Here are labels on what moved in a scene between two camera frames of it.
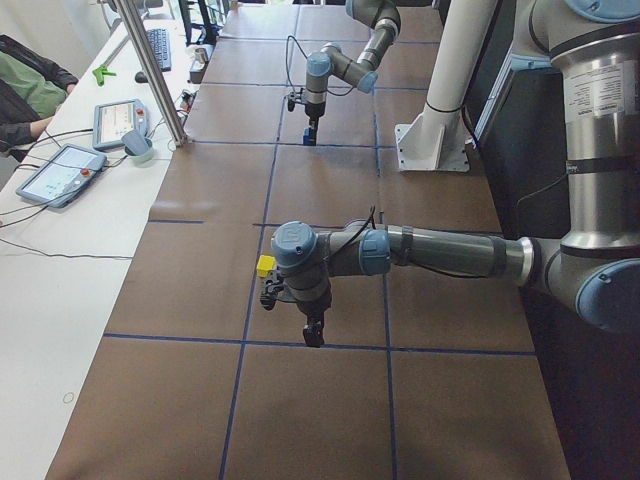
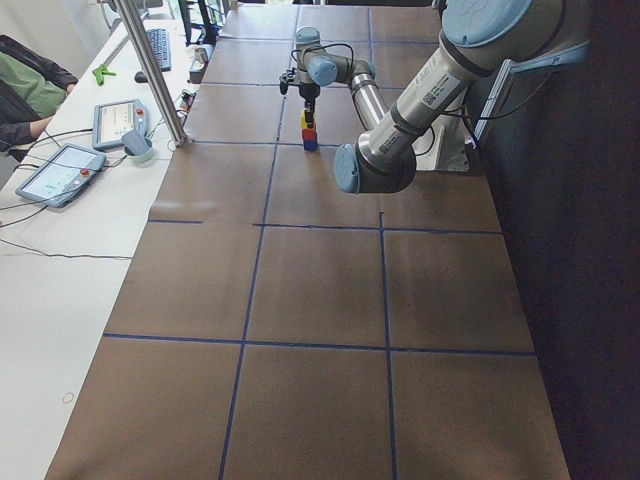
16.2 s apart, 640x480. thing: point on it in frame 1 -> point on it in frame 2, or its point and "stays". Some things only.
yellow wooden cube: [265, 264] -> [303, 122]
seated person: [32, 88] stays
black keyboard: [161, 43] stays
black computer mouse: [140, 77] stays
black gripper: [272, 288] -> [285, 79]
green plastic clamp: [99, 75] stays
